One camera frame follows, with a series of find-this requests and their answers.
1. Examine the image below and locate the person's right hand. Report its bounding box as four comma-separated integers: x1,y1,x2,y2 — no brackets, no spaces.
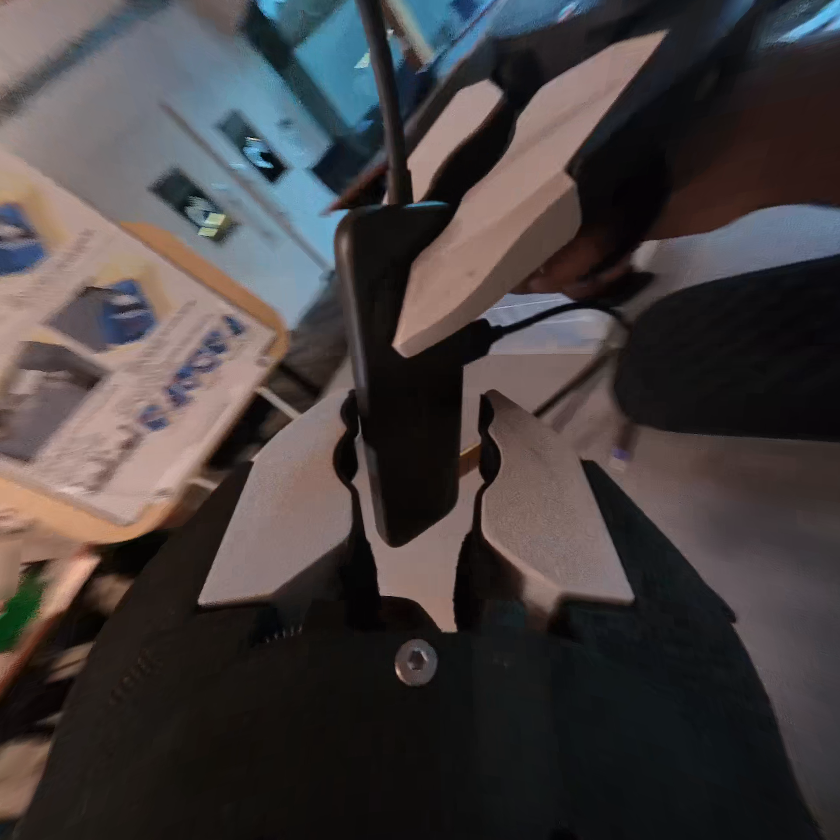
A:
518,39,840,299

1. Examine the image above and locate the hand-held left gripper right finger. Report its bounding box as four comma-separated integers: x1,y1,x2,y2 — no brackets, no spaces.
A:
478,389,635,630

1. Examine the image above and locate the wooden display board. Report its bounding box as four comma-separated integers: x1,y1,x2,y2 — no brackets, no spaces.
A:
0,220,291,547

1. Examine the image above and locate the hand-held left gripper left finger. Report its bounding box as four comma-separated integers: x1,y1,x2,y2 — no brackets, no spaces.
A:
197,390,363,609

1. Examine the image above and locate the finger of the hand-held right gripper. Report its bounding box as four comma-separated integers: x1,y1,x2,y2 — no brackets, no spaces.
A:
392,29,668,360
406,77,508,204

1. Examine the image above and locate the green plastic box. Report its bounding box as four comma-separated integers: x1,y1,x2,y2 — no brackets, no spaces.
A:
0,567,43,652

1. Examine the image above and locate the black mouse pad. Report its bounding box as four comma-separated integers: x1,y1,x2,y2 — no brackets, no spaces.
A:
613,255,840,442

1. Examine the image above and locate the black phone icon sign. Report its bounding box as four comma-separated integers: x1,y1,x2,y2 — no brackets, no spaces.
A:
217,110,290,186

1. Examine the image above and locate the printed instruction sheet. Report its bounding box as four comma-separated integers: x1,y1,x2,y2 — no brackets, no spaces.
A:
0,147,278,527

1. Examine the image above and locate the black usb hub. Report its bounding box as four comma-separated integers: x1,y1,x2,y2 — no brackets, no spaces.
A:
333,200,468,549

